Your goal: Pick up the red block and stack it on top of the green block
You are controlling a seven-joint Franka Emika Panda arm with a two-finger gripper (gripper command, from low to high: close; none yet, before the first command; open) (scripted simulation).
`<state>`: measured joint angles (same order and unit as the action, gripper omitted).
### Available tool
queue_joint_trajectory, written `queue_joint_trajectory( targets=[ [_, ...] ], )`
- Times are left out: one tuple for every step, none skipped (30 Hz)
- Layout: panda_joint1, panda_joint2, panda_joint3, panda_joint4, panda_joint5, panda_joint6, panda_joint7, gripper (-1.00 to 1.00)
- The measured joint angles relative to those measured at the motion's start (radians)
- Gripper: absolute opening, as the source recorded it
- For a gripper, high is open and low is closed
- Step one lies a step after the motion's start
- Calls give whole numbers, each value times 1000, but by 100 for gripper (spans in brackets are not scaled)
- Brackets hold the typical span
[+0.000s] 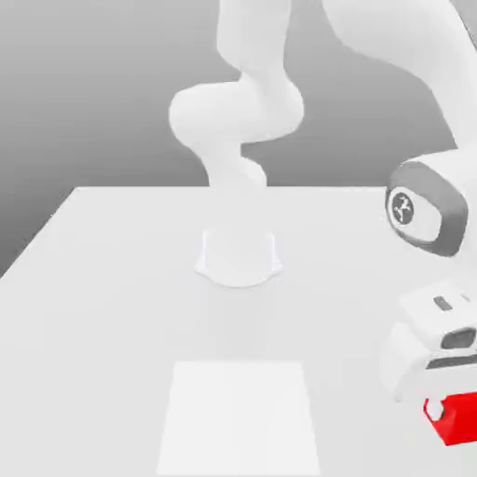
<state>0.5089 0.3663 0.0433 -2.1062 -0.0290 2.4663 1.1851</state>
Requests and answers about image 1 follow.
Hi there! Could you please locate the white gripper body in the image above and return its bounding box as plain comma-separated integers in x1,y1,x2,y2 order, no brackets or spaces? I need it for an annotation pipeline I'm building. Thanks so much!
381,320,477,404

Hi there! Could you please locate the small red cube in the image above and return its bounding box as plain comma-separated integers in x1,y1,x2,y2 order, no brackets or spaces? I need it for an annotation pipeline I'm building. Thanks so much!
422,390,477,447

